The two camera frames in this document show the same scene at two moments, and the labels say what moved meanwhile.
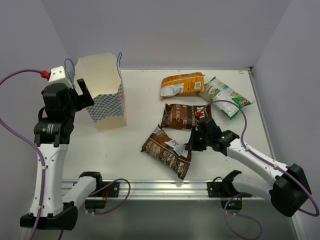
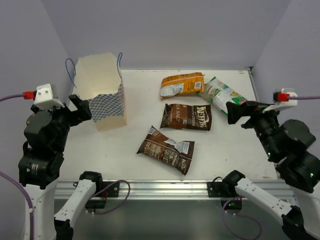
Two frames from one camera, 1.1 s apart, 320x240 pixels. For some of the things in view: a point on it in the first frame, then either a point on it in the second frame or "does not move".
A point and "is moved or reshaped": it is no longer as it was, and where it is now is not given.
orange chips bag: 182,84 does not move
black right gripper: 191,145 to 235,111
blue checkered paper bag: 101,74 does not move
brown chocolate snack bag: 185,116 does not move
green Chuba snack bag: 227,101 does not move
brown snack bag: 175,157 is moved or reshaped
